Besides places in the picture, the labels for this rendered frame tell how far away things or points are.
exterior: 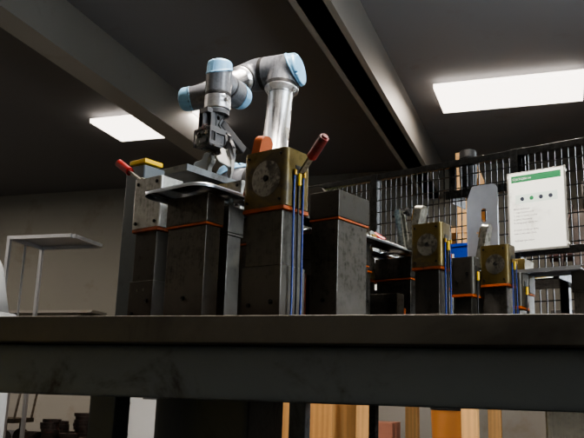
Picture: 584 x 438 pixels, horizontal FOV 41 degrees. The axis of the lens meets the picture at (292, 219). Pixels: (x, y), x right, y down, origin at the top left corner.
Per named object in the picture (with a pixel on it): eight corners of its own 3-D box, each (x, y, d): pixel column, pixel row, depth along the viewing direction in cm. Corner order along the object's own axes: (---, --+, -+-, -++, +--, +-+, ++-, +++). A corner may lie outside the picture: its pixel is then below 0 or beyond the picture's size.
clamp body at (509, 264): (520, 365, 215) (516, 242, 223) (481, 365, 222) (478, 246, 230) (529, 367, 220) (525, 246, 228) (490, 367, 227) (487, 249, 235)
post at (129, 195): (130, 343, 182) (144, 163, 192) (109, 344, 186) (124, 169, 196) (155, 346, 188) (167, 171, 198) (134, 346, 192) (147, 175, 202)
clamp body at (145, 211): (149, 340, 163) (161, 174, 172) (112, 341, 171) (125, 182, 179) (174, 342, 169) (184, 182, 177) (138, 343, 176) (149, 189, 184)
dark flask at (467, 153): (473, 189, 313) (472, 147, 317) (455, 192, 317) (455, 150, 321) (481, 194, 318) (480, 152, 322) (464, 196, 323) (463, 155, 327)
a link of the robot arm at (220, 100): (218, 104, 227) (237, 97, 222) (217, 119, 226) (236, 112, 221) (199, 96, 222) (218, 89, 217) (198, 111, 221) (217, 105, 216)
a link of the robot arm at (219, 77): (239, 66, 227) (225, 54, 220) (237, 101, 225) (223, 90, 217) (215, 69, 230) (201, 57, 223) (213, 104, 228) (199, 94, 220)
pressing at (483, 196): (499, 279, 261) (496, 182, 269) (467, 282, 268) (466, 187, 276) (500, 279, 262) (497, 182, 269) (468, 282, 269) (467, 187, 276)
